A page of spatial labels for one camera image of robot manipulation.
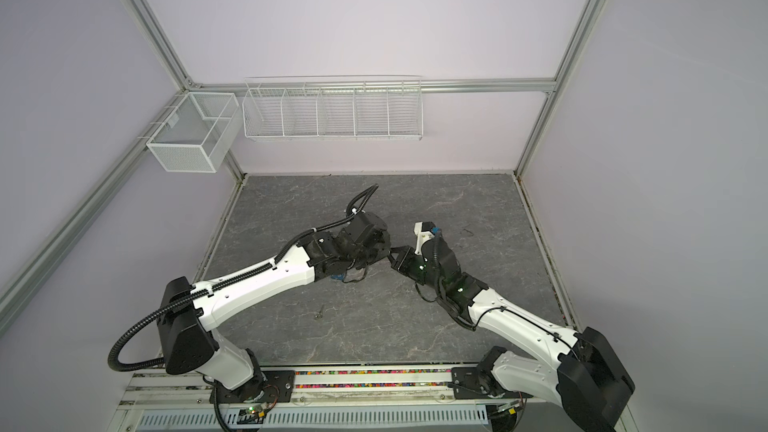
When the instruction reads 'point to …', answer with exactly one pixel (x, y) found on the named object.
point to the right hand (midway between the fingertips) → (384, 252)
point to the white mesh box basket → (198, 133)
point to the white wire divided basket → (333, 107)
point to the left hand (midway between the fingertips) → (392, 250)
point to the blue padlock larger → (338, 276)
